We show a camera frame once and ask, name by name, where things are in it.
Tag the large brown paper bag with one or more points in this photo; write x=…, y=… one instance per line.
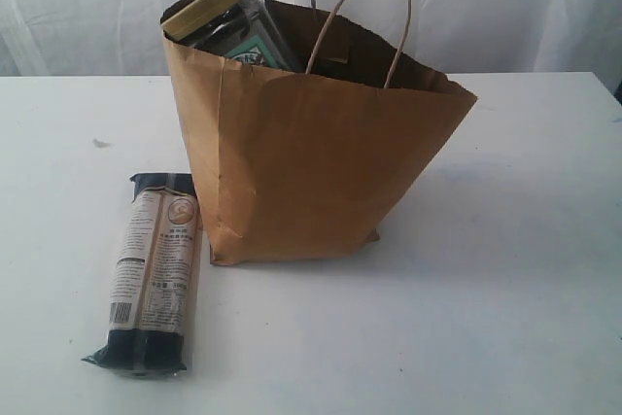
x=306, y=165

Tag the nut jar with yellow lid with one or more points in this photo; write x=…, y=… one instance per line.
x=242, y=30

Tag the dark noodle packet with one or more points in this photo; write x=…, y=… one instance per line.
x=152, y=275

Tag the white paper scrap on table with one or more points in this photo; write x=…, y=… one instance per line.
x=101, y=144

